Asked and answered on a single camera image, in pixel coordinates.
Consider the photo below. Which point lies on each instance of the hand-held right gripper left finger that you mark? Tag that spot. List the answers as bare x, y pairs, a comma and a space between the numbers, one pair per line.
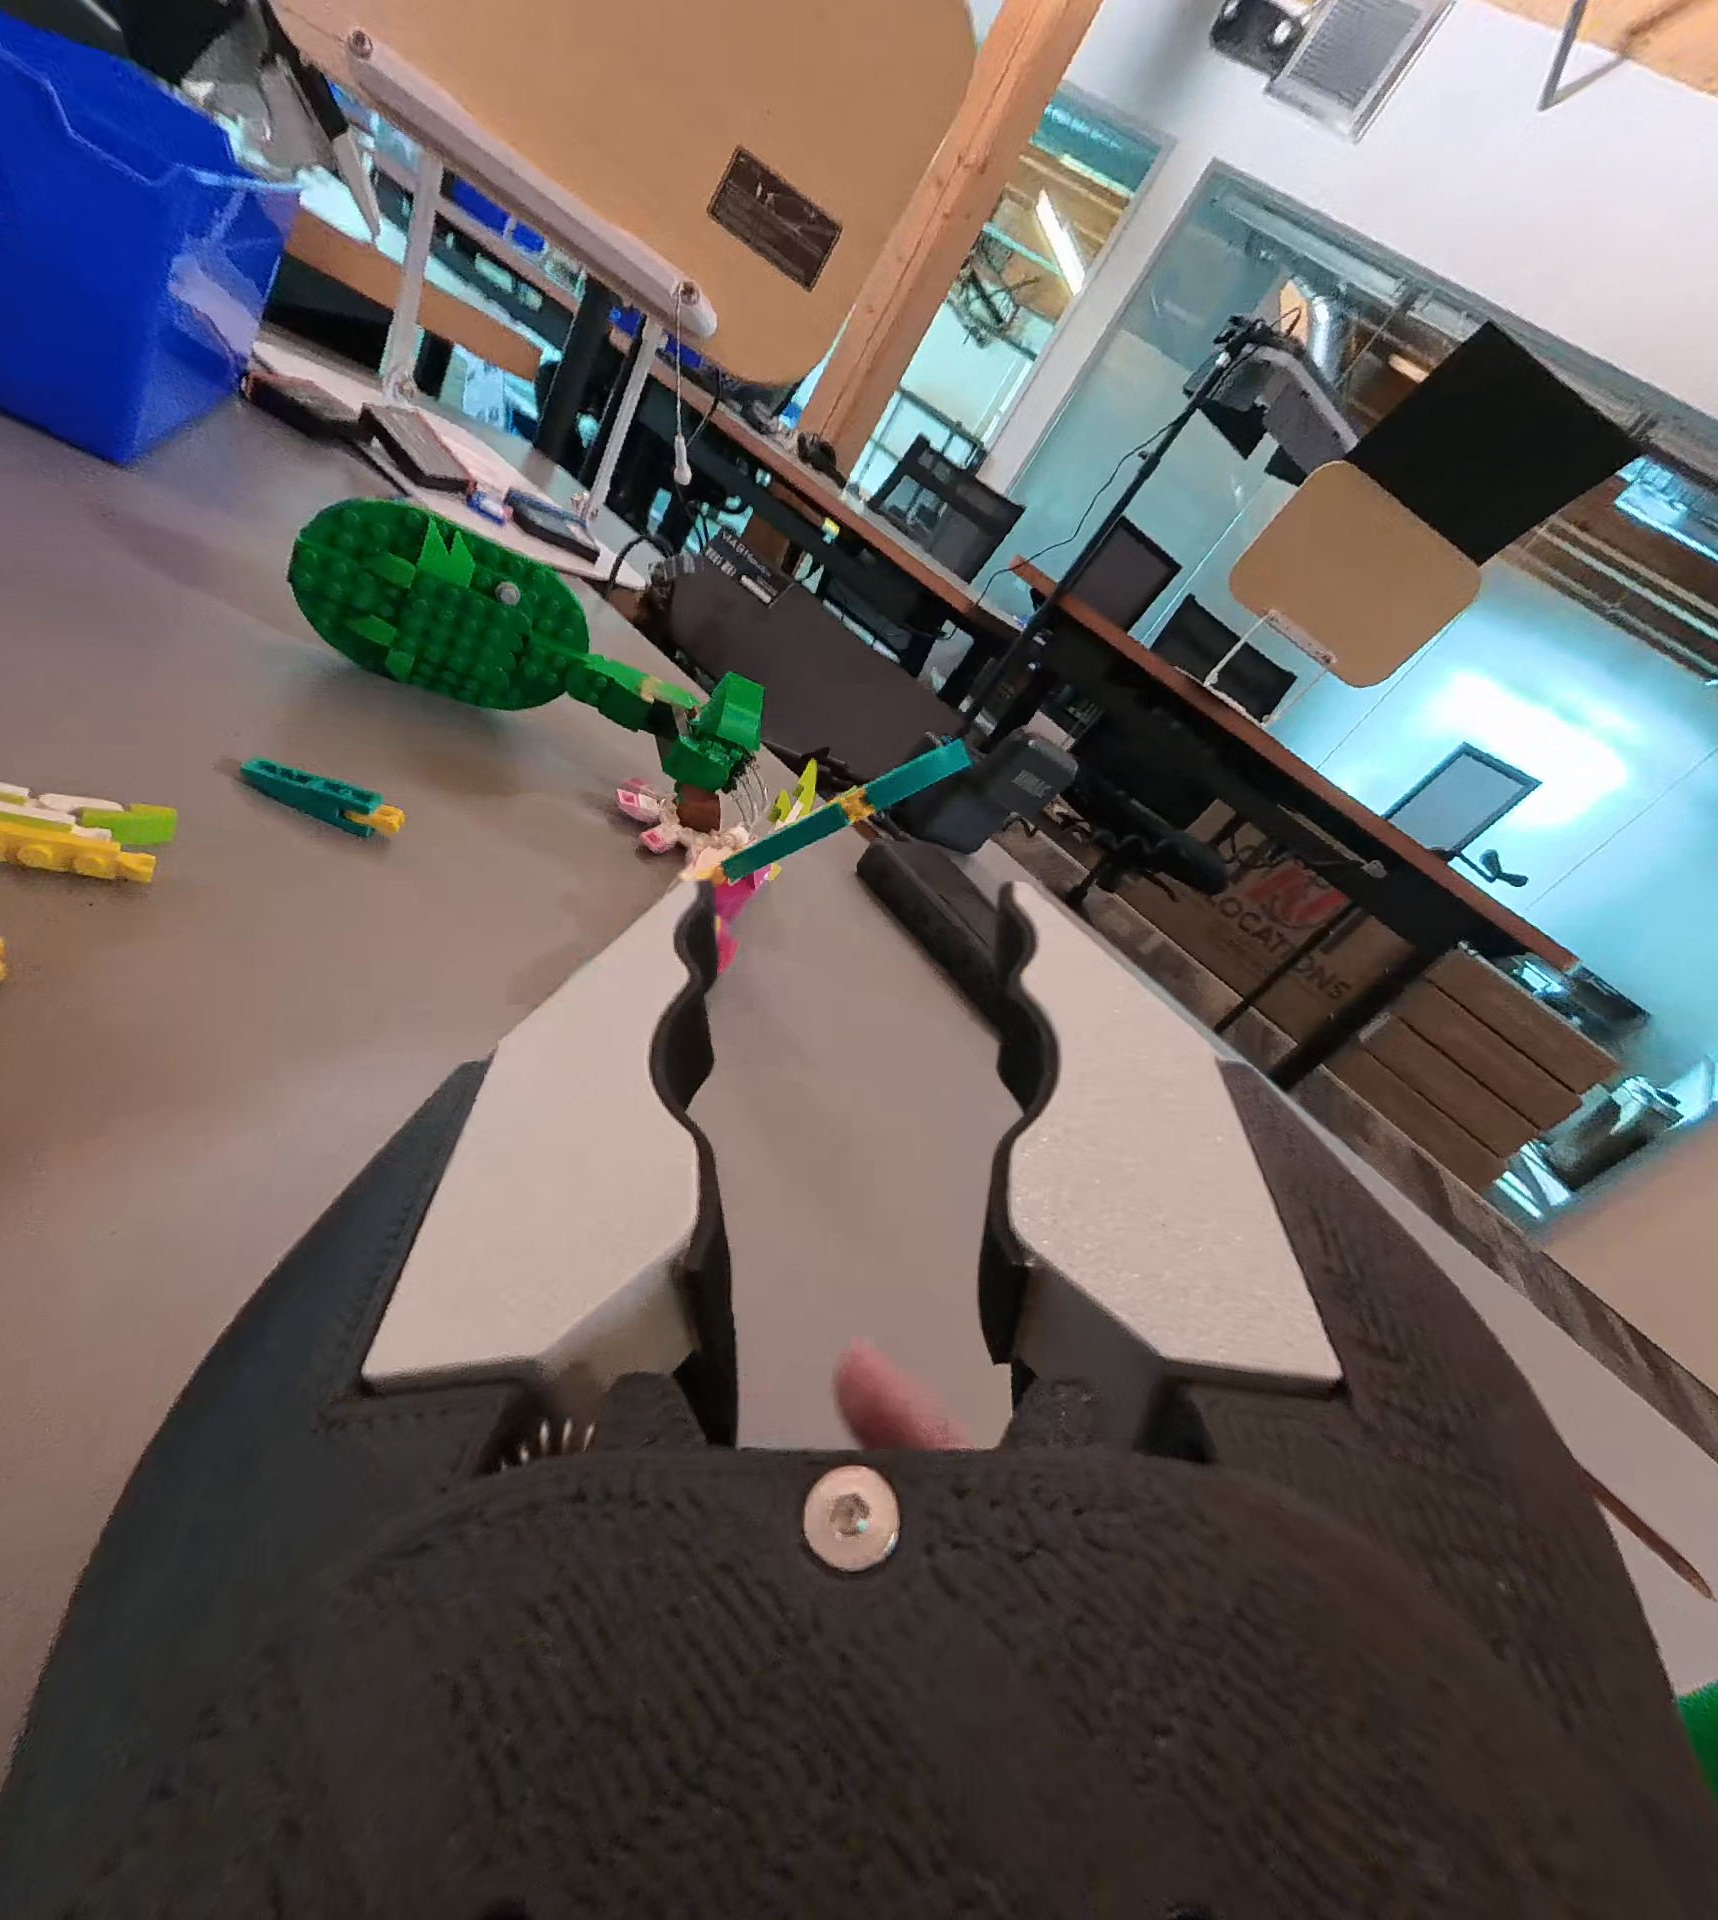
545, 1184

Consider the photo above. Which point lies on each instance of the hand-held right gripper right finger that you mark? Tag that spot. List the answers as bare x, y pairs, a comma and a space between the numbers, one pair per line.
1159, 1201

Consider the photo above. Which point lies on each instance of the teal lego stem rod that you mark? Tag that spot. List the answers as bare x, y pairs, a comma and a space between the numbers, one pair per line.
889, 783

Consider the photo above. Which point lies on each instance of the pink lego piece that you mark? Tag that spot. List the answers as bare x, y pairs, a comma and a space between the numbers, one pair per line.
733, 915

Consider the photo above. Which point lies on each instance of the pink white lego flower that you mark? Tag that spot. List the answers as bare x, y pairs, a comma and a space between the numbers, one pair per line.
656, 822

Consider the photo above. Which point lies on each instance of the lime lego piece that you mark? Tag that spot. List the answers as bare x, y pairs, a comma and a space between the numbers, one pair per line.
799, 793

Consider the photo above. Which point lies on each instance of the green lego leaf build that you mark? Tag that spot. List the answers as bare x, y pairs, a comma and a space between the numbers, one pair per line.
425, 600

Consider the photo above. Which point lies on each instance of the yellow white lego assembly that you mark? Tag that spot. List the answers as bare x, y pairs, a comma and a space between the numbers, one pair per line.
4, 840

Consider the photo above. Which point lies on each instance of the person's right hand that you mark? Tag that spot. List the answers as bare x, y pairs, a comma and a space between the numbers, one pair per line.
889, 1403

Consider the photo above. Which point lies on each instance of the cardboard box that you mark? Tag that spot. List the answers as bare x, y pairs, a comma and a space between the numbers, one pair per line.
1294, 939

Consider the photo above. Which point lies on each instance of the wooden slat crate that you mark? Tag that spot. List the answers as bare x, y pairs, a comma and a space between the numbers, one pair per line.
1488, 1064

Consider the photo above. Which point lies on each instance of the long wooden desk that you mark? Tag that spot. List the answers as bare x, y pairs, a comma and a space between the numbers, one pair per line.
1339, 788

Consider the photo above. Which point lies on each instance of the small beige panel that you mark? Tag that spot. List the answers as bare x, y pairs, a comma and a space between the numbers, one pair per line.
1355, 579

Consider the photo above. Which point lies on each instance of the black notebook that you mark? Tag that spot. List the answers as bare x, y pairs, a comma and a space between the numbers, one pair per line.
416, 447
300, 405

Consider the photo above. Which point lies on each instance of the black square panel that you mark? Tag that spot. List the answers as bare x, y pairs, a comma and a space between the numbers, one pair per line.
1504, 435

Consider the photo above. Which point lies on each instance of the white desk lamp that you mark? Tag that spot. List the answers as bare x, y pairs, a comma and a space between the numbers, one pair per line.
528, 180

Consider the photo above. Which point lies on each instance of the blue plastic bin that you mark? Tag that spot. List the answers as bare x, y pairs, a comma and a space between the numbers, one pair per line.
49, 225

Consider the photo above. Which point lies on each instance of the large beige board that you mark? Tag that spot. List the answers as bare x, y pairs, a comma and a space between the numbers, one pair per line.
618, 104

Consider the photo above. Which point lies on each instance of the white air vent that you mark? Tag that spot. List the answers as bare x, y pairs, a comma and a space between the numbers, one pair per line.
1355, 60

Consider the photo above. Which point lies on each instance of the camera on black tripod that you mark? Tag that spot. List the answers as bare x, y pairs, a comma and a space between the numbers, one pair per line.
1278, 398

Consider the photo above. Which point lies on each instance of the wooden post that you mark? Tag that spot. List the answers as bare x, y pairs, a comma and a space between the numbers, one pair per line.
949, 225

